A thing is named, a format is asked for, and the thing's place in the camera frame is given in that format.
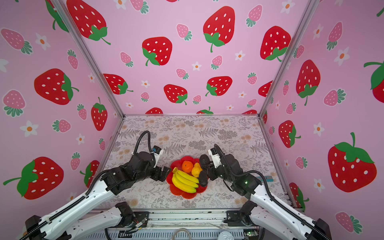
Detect yellow fake lemon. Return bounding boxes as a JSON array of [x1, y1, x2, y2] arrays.
[[191, 163, 203, 178]]

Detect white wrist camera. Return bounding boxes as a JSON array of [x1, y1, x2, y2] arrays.
[[153, 146, 164, 162], [208, 148, 222, 169]]

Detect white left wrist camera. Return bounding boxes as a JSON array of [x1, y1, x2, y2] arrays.
[[153, 146, 164, 162]]

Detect aluminium front rail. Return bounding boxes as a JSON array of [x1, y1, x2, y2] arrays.
[[68, 208, 289, 240]]

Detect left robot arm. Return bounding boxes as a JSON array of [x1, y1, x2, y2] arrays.
[[22, 131, 171, 240]]

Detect orange fake orange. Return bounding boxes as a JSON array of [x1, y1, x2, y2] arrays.
[[182, 161, 194, 174]]

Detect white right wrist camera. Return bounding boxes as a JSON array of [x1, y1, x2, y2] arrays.
[[208, 148, 222, 169]]

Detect aluminium left corner post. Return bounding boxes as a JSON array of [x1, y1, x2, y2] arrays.
[[52, 0, 125, 119]]

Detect teal utility knife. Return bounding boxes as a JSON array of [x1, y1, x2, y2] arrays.
[[265, 176, 274, 183]]

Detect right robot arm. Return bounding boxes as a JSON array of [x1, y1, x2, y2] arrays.
[[199, 145, 332, 240]]

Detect dark fake avocado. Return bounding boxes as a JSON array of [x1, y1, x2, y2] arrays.
[[198, 170, 208, 188], [199, 155, 211, 171]]

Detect red flower-shaped fruit bowl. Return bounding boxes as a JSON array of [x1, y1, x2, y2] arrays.
[[166, 156, 207, 199]]

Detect aluminium corner frame post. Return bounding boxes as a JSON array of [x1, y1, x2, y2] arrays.
[[259, 0, 320, 120]]

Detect yellow fake banana bunch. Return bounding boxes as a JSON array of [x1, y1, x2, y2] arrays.
[[172, 167, 199, 194]]

